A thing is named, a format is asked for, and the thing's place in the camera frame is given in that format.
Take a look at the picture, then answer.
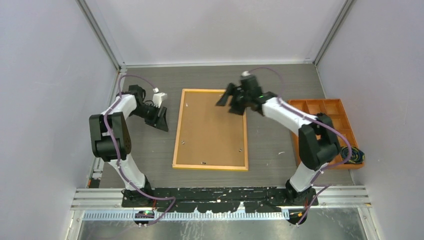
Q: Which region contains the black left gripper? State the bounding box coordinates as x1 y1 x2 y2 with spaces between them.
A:
131 103 169 132

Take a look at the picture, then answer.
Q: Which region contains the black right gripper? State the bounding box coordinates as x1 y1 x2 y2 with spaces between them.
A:
216 83 251 116

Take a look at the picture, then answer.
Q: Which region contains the yellow wooden picture frame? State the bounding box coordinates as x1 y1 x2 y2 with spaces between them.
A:
171 88 250 172

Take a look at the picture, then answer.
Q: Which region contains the brown fibreboard backing board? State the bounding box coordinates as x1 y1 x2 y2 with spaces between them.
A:
177 91 247 167

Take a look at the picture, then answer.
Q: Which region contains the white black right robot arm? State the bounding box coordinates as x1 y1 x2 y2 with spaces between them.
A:
216 72 341 205

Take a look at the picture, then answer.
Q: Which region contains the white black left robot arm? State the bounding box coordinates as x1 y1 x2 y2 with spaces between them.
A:
89 84 169 207

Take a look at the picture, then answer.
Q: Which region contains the brown wooden compartment tray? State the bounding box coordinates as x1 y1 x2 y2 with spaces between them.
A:
288 99 364 170

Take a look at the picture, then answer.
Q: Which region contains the dark rolled tie yellow pattern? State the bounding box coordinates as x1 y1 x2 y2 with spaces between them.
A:
340 146 365 165

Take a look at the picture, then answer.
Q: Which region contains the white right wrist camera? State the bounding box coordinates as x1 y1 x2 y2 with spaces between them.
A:
241 71 251 77

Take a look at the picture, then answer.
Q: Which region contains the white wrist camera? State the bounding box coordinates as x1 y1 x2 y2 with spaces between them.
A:
152 92 168 108
241 71 251 77

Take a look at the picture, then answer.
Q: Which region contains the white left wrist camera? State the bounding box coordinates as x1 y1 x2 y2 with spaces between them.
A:
152 92 168 108

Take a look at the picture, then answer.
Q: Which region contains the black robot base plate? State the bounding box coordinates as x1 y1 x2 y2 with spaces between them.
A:
121 186 316 214

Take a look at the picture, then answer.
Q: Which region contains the aluminium rail front edge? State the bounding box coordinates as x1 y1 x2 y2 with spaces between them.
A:
71 185 372 221

